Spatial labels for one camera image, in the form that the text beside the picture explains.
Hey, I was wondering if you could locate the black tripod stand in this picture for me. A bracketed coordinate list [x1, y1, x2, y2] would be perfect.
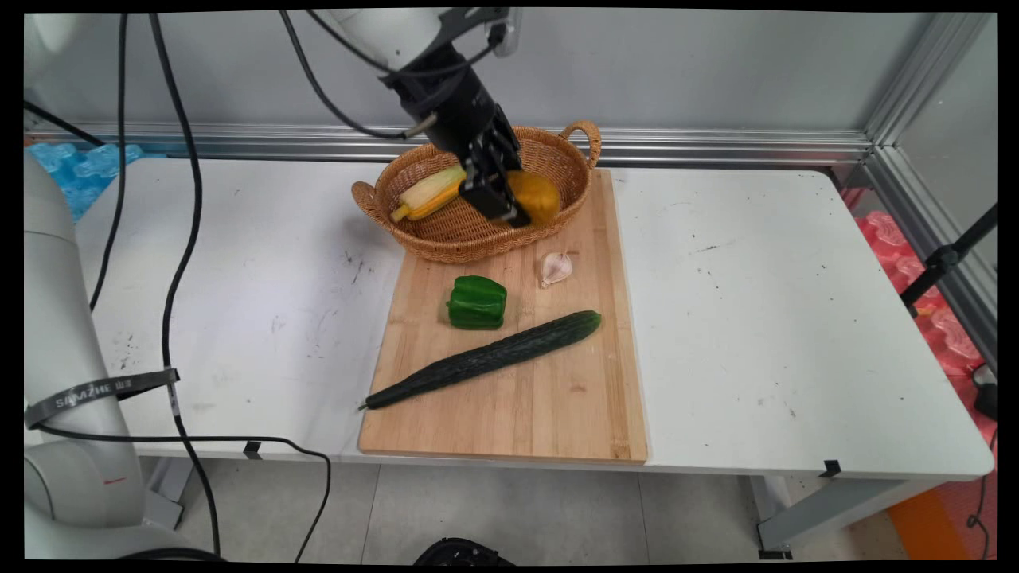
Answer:
[900, 204, 998, 313]

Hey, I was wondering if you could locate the green bell pepper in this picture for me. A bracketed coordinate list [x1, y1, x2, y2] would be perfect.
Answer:
[447, 275, 509, 330]

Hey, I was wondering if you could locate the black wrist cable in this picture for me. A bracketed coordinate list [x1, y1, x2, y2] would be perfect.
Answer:
[279, 10, 510, 142]

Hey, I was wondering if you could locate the upright aluminium frame post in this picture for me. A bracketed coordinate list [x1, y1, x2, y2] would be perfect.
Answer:
[864, 12, 994, 148]

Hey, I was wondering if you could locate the thin black floor cable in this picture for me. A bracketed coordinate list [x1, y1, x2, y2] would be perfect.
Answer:
[966, 430, 998, 559]

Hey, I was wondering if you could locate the woven wicker basket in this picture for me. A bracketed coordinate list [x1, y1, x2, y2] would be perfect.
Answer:
[351, 121, 603, 264]

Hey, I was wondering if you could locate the black cable along wall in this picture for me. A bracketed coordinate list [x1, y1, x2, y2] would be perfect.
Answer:
[24, 99, 104, 148]

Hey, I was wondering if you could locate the blue foam mat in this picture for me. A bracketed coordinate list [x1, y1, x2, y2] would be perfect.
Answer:
[24, 142, 146, 225]

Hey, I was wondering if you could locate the black velcro strap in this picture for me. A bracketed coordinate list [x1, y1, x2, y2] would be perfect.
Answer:
[24, 368, 181, 431]

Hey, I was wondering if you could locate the side aluminium frame rail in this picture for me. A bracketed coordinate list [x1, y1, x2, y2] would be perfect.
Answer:
[864, 146, 998, 373]

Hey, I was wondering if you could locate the corn cob with husk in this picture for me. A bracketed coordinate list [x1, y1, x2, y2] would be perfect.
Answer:
[390, 163, 469, 224]

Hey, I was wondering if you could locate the grey table leg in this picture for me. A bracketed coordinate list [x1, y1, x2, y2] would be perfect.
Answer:
[748, 475, 950, 559]
[142, 456, 197, 531]

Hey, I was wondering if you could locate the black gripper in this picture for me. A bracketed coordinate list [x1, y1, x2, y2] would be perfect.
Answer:
[390, 41, 533, 228]

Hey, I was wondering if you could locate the red foam mat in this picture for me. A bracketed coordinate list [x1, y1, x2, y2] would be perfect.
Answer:
[842, 187, 998, 446]

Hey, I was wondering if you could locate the black round object on floor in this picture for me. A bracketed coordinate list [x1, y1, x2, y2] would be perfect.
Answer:
[414, 537, 515, 566]

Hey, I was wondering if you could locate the horizontal aluminium frame rail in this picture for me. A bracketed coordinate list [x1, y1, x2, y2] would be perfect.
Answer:
[24, 121, 876, 166]

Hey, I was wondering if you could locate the wooden cutting board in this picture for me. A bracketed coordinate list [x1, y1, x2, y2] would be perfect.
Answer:
[357, 169, 649, 466]

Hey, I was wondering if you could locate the black hanging cable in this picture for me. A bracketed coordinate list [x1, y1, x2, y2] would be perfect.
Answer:
[89, 12, 130, 313]

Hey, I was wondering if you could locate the thick black cable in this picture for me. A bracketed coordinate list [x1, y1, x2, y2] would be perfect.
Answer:
[148, 12, 222, 555]

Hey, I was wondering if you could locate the garlic bulb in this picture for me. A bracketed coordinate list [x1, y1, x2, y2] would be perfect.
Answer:
[540, 251, 576, 289]

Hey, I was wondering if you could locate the long dark green cucumber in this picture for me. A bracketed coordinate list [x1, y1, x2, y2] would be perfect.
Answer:
[358, 310, 603, 411]

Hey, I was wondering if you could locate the small black device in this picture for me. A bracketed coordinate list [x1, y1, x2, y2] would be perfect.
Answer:
[973, 364, 998, 421]

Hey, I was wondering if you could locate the yellow bell pepper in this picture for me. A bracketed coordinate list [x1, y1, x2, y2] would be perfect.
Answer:
[509, 170, 563, 228]

